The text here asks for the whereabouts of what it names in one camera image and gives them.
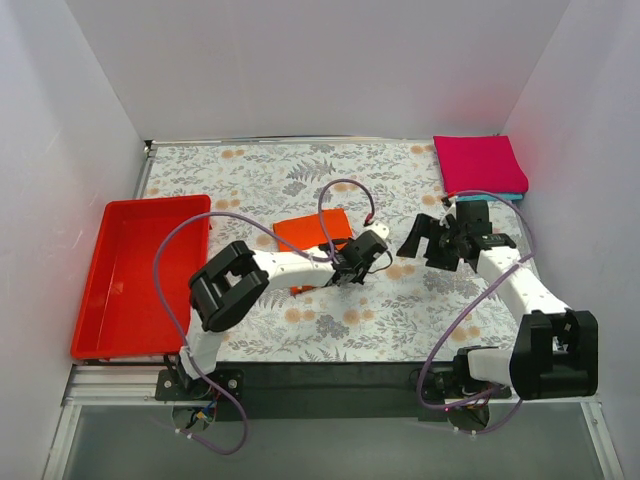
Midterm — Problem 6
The orange t shirt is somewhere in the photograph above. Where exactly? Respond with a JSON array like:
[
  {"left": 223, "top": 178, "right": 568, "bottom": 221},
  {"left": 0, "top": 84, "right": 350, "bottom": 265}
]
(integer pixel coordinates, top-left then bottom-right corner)
[{"left": 259, "top": 209, "right": 351, "bottom": 294}]

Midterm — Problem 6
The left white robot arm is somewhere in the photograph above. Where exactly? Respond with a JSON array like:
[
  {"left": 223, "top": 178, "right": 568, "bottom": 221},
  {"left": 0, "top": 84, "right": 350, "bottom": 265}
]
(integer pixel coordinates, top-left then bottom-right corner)
[{"left": 177, "top": 230, "right": 389, "bottom": 400}]

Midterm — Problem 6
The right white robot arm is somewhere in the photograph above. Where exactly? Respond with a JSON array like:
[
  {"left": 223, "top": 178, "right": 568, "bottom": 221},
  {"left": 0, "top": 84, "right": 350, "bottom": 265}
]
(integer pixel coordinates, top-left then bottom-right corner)
[{"left": 397, "top": 200, "right": 598, "bottom": 400}]

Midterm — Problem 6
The folded teal t shirt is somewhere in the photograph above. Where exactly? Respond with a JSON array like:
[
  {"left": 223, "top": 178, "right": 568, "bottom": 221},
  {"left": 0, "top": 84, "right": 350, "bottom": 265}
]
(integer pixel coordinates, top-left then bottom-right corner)
[{"left": 457, "top": 193, "right": 524, "bottom": 202}]

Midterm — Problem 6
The folded magenta t shirt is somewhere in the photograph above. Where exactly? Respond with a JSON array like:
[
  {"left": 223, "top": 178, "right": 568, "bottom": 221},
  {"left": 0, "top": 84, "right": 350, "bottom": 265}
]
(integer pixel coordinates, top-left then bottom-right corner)
[{"left": 433, "top": 135, "right": 529, "bottom": 194}]

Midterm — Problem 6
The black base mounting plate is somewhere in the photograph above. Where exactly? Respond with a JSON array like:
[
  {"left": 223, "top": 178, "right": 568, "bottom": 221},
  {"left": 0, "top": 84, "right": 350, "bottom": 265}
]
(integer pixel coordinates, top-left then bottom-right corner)
[{"left": 155, "top": 361, "right": 491, "bottom": 422}]

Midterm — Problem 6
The red plastic bin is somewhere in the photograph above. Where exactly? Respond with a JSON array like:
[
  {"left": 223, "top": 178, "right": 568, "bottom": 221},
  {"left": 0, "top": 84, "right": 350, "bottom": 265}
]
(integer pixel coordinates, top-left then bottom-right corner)
[{"left": 70, "top": 195, "right": 211, "bottom": 360}]

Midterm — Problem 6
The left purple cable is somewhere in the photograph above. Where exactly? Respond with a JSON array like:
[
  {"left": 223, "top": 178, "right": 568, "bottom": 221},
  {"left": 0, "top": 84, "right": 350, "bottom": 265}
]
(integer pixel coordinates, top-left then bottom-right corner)
[{"left": 152, "top": 178, "right": 381, "bottom": 455}]

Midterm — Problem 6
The purple cable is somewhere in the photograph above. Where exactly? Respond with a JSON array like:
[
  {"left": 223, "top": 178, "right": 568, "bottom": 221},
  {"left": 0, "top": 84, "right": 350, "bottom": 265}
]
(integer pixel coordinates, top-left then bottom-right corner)
[
  {"left": 152, "top": 178, "right": 381, "bottom": 455},
  {"left": 417, "top": 188, "right": 539, "bottom": 436}
]

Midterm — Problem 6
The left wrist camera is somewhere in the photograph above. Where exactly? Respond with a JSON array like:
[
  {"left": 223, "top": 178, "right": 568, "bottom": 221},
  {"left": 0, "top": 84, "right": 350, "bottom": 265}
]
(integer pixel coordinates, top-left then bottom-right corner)
[{"left": 363, "top": 220, "right": 390, "bottom": 242}]

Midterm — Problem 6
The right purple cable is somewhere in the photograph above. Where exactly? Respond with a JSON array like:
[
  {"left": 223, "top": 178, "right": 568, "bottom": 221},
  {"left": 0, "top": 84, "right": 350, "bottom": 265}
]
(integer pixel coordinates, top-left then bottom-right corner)
[{"left": 417, "top": 188, "right": 539, "bottom": 436}]

